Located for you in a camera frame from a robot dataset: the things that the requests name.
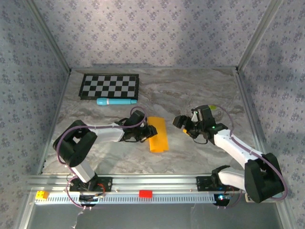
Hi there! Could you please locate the light blue cylinder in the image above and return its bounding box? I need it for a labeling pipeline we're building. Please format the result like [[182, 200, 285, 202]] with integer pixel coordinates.
[[96, 97, 138, 106]]

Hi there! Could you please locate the black and white chessboard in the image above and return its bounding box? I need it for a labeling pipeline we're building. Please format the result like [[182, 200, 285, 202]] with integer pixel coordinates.
[[78, 73, 140, 101]]

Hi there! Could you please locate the black controller board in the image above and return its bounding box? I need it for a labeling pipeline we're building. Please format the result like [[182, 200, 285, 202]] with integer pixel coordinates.
[[213, 193, 234, 208], [78, 194, 106, 208]]

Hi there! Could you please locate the grey metal panel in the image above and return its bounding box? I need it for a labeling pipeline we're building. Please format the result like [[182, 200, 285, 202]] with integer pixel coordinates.
[[30, 204, 281, 229]]

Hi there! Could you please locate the yellow block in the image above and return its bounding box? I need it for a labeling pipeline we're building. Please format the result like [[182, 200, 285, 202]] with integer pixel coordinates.
[[35, 190, 50, 200]]

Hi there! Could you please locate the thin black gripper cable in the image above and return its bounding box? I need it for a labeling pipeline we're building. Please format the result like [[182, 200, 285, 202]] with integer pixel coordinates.
[[123, 137, 144, 144], [192, 135, 208, 145]]

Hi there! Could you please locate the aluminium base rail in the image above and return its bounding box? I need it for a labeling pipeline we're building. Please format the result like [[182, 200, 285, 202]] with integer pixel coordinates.
[[26, 174, 246, 192]]

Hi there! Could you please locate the aluminium side rail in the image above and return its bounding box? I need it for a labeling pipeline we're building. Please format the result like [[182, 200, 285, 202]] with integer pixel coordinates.
[[234, 69, 269, 156], [37, 70, 72, 175]]

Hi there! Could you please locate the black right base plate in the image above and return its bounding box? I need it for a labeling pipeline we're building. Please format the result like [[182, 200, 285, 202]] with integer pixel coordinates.
[[195, 176, 240, 192]]

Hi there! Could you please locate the aluminium back rail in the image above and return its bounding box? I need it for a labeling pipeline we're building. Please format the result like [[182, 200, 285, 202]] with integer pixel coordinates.
[[70, 63, 239, 71]]

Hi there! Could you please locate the white slotted cable duct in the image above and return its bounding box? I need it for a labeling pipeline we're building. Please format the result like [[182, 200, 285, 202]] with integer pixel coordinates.
[[34, 192, 216, 205]]

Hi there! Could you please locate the aluminium frame post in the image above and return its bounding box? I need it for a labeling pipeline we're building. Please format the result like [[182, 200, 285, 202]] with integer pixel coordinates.
[[235, 0, 285, 72], [25, 0, 72, 73]]

